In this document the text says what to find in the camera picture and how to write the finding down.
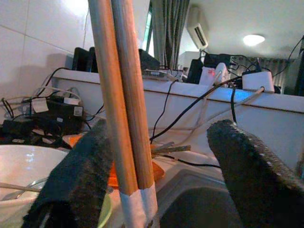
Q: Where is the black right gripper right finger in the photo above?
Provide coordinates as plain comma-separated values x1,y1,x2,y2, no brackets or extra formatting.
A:
206,119,304,228

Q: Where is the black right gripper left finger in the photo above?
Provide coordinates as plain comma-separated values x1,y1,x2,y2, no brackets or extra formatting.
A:
22,118,120,228

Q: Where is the white bowl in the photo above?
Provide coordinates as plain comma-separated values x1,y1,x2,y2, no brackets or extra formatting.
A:
0,144,72,228

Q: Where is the wooden chopstick white tip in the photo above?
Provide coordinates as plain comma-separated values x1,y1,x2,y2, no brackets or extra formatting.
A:
110,0,159,228
87,0,149,228

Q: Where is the orange bowl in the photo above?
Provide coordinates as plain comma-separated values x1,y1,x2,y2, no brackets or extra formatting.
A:
62,133,157,171

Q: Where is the green plate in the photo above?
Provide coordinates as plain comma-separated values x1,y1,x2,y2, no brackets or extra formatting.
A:
96,191,114,228

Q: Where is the steel spoon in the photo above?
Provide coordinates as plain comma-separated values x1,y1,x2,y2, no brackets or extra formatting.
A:
0,177,49,201

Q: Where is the stainless steel sink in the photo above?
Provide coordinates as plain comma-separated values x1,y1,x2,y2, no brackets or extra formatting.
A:
155,162,240,228

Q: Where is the black power adapter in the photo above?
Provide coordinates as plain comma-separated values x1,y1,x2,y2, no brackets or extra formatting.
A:
44,95,85,133

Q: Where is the black power strip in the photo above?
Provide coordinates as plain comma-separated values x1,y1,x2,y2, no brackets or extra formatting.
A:
0,118,69,146

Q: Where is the flat metal chopstick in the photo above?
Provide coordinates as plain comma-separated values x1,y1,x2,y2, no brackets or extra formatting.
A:
152,142,176,152
153,145,191,155

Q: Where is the white charger box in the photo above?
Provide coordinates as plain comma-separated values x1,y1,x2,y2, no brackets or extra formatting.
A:
241,70,276,94

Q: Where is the white device red light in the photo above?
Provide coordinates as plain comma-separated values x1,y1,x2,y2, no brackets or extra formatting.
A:
199,62,230,86

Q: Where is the black box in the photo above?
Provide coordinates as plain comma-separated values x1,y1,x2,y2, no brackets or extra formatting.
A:
187,58,204,84

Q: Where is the silver flat device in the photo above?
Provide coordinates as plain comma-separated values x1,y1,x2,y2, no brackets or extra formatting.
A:
142,68,183,81

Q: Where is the round ceiling lamp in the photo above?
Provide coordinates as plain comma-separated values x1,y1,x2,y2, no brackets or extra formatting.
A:
242,34,266,47

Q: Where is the white air conditioner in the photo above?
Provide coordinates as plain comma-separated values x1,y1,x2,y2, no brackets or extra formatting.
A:
186,6,210,50

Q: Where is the grey curtain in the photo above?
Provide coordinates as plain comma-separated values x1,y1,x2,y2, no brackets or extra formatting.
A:
151,0,190,70

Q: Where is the white cable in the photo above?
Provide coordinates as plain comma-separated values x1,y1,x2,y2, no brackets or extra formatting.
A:
175,86,266,147

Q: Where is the thick black cable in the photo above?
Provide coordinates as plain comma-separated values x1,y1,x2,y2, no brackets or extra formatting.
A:
150,75,244,141

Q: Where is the thin black cable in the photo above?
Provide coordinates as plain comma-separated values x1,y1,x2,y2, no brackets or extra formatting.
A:
149,79,179,141

